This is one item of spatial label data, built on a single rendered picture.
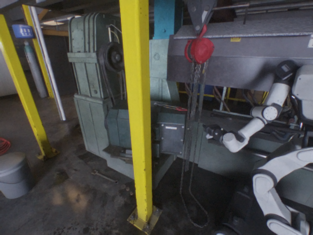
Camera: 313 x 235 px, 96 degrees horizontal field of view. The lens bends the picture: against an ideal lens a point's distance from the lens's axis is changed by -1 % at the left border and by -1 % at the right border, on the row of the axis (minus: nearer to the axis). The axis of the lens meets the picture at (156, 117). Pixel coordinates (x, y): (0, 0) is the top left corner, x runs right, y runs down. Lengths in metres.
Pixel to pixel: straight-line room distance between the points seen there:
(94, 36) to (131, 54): 0.99
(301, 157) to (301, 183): 0.92
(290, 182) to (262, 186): 0.78
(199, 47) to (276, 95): 0.53
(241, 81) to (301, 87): 0.66
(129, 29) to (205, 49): 0.51
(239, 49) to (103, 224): 1.92
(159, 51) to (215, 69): 0.65
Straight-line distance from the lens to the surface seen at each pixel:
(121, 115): 1.37
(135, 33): 0.76
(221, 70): 1.57
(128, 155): 1.55
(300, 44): 1.61
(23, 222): 1.93
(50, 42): 5.81
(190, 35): 1.61
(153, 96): 1.94
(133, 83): 0.79
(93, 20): 1.76
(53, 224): 1.78
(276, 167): 1.19
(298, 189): 2.04
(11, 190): 2.12
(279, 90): 1.08
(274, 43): 1.58
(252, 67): 1.56
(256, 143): 1.73
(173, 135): 1.32
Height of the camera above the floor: 1.35
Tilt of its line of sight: 25 degrees down
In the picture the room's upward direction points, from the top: straight up
